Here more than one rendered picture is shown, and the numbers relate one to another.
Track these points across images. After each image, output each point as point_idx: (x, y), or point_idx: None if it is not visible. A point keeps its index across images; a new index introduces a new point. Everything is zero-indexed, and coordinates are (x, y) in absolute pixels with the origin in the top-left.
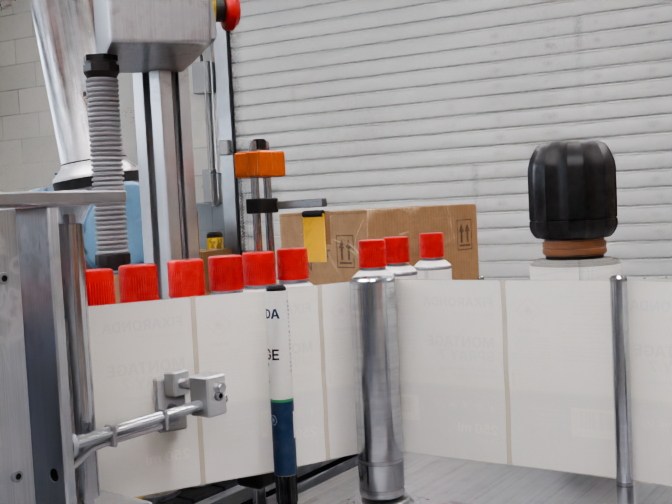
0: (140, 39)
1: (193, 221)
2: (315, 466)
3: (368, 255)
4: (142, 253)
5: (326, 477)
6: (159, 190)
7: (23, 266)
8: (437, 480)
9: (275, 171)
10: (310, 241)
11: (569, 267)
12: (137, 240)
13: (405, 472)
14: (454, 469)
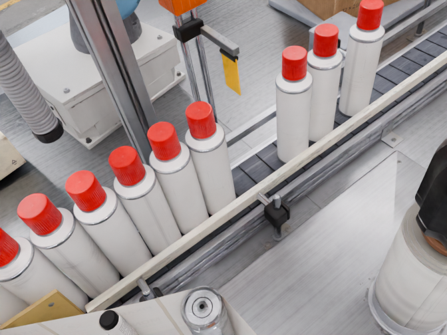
0: None
1: (127, 49)
2: (218, 246)
3: (288, 70)
4: (124, 9)
5: (228, 244)
6: (86, 33)
7: None
8: (277, 329)
9: (193, 4)
10: (228, 74)
11: (434, 270)
12: (117, 1)
13: (262, 303)
14: (297, 310)
